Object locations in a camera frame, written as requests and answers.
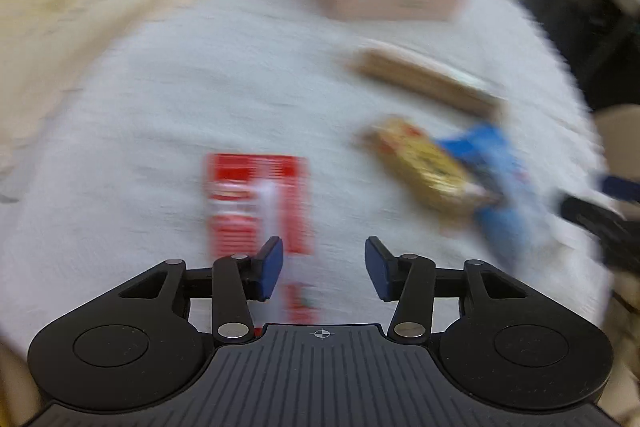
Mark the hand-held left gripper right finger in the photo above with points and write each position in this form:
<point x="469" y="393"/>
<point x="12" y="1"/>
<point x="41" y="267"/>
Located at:
<point x="377" y="268"/>

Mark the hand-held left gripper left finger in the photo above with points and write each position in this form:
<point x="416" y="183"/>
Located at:
<point x="270" y="268"/>

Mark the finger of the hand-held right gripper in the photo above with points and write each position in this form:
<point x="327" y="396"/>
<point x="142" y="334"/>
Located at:
<point x="605" y="224"/>
<point x="622" y="188"/>

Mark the long red wafer packet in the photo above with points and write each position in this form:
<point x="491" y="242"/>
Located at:
<point x="235" y="207"/>

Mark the blue and white snack packet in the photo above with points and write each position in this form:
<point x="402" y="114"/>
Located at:
<point x="505" y="207"/>

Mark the yellow round cookie packet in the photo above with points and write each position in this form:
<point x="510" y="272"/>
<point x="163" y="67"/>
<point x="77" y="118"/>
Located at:
<point x="425" y="167"/>

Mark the beige chair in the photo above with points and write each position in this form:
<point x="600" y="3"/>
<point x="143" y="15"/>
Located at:
<point x="620" y="137"/>

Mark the white textured tablecloth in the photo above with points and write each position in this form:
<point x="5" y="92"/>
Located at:
<point x="175" y="82"/>

